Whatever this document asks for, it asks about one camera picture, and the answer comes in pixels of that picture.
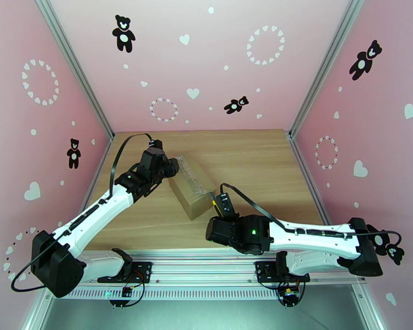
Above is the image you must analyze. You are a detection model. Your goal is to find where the brown cardboard express box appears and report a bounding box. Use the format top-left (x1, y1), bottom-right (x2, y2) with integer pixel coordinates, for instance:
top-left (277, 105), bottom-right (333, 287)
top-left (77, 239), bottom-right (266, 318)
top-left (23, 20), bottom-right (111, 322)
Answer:
top-left (169, 153), bottom-right (217, 222)

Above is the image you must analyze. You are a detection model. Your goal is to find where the black board with yellow connector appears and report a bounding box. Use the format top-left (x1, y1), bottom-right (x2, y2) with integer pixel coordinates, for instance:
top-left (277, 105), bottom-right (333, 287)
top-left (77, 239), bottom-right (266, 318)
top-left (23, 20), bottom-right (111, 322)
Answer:
top-left (278, 285), bottom-right (302, 307)

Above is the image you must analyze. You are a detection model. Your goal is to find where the perforated metal vent strip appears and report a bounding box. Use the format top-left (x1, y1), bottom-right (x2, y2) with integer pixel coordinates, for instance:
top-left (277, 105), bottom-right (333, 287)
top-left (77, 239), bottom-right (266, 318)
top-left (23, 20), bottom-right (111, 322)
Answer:
top-left (51, 287), bottom-right (284, 301)

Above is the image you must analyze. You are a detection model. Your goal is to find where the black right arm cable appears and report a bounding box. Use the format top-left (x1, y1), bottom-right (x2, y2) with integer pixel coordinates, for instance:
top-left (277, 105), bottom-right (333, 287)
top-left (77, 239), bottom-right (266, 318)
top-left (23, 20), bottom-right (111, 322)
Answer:
top-left (219, 183), bottom-right (404, 252)

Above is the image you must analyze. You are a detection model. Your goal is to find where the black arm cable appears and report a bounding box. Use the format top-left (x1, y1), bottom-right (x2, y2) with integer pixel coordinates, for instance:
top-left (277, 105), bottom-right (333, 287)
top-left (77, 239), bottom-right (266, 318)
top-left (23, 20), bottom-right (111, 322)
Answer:
top-left (10, 133), bottom-right (156, 293)
top-left (219, 183), bottom-right (404, 252)

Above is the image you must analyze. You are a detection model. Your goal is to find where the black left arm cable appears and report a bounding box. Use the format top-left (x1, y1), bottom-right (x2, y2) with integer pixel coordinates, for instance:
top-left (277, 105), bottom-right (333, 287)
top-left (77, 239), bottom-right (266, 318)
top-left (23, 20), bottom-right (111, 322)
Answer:
top-left (10, 133), bottom-right (156, 293)

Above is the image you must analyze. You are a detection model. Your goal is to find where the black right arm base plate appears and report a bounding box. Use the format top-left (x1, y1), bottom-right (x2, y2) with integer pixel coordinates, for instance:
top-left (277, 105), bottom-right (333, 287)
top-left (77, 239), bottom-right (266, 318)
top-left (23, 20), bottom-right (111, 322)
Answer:
top-left (254, 261), bottom-right (311, 284)

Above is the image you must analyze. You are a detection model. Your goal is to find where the aluminium mounting rail frame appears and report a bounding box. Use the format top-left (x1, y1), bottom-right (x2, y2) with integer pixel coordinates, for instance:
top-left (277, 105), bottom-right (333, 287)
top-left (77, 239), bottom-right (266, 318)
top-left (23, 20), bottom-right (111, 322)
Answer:
top-left (41, 248), bottom-right (367, 289)

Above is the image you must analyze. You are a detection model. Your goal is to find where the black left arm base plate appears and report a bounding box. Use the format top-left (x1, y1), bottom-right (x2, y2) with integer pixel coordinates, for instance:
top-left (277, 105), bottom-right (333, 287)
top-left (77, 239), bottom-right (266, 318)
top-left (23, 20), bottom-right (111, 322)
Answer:
top-left (97, 261), bottom-right (153, 284)

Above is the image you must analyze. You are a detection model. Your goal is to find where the aluminium corner post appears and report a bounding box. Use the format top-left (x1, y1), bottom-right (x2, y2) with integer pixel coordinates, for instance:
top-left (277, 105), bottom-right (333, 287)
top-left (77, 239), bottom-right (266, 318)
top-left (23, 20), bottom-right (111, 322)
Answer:
top-left (287, 0), bottom-right (368, 139)
top-left (32, 0), bottom-right (115, 142)

